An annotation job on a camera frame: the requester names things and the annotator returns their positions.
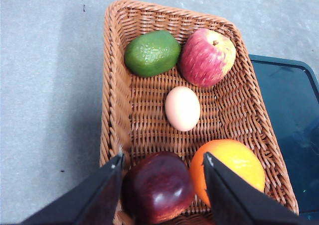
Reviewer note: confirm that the dark blue rectangular tray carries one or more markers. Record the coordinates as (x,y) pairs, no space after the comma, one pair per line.
(290,89)

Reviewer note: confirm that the brown wicker basket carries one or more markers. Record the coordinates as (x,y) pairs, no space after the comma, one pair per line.
(134,120)

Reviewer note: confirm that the orange fruit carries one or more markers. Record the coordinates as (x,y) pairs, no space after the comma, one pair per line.
(232,154)

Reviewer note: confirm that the green avocado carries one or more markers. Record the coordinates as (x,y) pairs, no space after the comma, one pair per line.
(152,53)

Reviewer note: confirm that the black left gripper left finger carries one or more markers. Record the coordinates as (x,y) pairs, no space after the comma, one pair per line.
(94,201)

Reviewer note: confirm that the beige egg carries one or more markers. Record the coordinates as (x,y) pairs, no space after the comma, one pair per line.
(182,107)

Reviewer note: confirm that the dark red apple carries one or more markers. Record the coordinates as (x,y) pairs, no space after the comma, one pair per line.
(158,188)

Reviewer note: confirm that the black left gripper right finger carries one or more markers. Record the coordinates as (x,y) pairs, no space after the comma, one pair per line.
(234,201)

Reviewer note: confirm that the red yellow apple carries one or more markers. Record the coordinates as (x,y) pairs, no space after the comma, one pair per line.
(207,57)

